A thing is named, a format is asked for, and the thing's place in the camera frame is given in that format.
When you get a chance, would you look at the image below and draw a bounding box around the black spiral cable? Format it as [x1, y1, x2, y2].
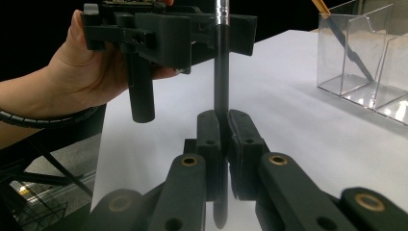
[0, 105, 100, 130]

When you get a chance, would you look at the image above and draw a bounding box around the clear acrylic organizer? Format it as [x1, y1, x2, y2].
[317, 0, 408, 126]

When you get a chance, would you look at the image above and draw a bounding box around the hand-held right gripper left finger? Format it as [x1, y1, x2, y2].
[184, 109, 225, 202]

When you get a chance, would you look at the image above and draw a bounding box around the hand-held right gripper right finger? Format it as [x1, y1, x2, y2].
[228, 109, 270, 201]

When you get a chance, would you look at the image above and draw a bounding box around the black metal stand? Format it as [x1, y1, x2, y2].
[0, 134, 94, 198]

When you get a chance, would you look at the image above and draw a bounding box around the gold ferrule makeup brush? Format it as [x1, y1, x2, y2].
[311, 0, 375, 83]

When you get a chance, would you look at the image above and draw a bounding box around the white table cover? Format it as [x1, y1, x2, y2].
[90, 29, 408, 231]

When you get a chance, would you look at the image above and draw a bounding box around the silver ferrule black makeup brush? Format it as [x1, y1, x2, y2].
[213, 0, 231, 230]

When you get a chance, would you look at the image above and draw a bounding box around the black curtain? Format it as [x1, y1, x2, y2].
[0, 0, 357, 83]

